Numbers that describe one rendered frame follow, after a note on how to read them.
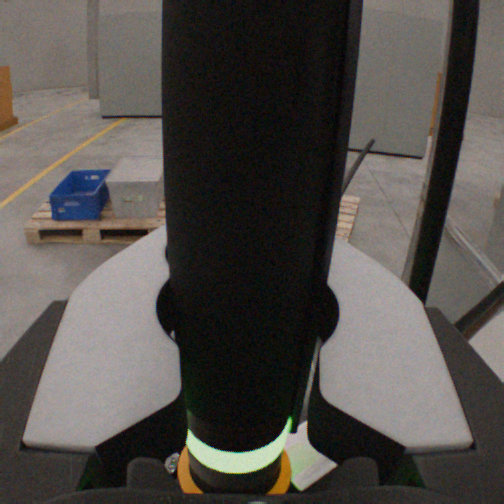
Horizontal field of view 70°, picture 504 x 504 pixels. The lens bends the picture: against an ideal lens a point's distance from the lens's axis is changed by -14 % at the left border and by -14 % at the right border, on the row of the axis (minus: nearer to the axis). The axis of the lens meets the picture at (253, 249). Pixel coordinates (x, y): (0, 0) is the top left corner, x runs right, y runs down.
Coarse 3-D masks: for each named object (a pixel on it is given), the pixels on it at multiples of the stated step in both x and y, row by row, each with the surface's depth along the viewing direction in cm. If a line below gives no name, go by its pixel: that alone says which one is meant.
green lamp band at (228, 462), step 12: (192, 444) 12; (276, 444) 11; (204, 456) 11; (216, 456) 11; (228, 456) 11; (240, 456) 11; (252, 456) 11; (264, 456) 11; (276, 456) 12; (216, 468) 11; (228, 468) 11; (240, 468) 11; (252, 468) 11
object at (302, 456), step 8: (288, 448) 18; (296, 448) 18; (304, 448) 18; (312, 448) 18; (296, 456) 17; (304, 456) 17; (312, 456) 17; (296, 464) 17; (304, 464) 17; (312, 464) 17; (296, 472) 17
